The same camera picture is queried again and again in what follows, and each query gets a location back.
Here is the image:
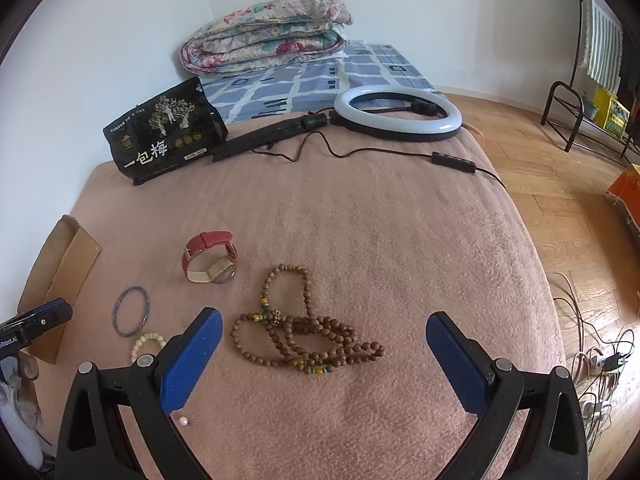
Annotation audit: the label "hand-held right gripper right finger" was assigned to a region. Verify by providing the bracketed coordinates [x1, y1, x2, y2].
[425, 311, 590, 480]

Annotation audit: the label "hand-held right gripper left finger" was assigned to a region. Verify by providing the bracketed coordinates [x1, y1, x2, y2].
[56, 306, 223, 480]

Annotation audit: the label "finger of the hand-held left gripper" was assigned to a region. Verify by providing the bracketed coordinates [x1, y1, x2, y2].
[0, 298, 74, 343]

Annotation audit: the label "cardboard box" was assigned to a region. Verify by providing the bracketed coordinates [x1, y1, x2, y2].
[17, 215, 103, 365]

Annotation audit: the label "cream bead bracelet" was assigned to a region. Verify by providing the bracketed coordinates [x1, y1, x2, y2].
[131, 331, 168, 366]

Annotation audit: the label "blue metal bangle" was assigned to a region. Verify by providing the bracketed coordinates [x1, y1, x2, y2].
[112, 286, 151, 337]

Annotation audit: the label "brown wooden bead necklace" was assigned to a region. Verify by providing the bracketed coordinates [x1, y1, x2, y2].
[230, 262, 386, 376]

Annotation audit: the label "person's left hand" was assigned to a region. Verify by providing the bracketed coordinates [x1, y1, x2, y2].
[0, 352, 45, 467]

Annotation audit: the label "white power strip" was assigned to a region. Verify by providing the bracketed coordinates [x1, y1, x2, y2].
[572, 347, 628, 378]

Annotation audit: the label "black printed snack bag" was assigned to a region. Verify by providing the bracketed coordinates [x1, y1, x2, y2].
[102, 77, 229, 187]

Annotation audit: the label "black folded tripod stand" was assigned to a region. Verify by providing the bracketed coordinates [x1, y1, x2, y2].
[212, 110, 336, 163]

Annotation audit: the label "orange box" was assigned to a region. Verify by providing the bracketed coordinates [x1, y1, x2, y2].
[605, 164, 640, 236]

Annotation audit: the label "black metal rack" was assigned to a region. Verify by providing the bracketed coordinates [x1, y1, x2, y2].
[540, 0, 640, 161]

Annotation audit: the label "blue checked bedsheet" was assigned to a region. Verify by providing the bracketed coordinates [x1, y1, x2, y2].
[200, 42, 443, 126]

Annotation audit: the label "yellow boxes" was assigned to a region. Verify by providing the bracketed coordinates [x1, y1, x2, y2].
[592, 85, 632, 138]

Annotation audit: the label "folded floral quilt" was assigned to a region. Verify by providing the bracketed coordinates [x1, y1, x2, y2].
[180, 0, 355, 77]

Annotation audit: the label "green striped cloth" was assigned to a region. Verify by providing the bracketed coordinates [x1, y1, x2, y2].
[582, 0, 626, 96]

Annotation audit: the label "black cable with inline remote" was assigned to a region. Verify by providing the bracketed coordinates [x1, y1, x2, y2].
[265, 132, 508, 191]

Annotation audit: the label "white ring light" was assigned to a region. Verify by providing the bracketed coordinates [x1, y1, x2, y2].
[333, 86, 463, 142]

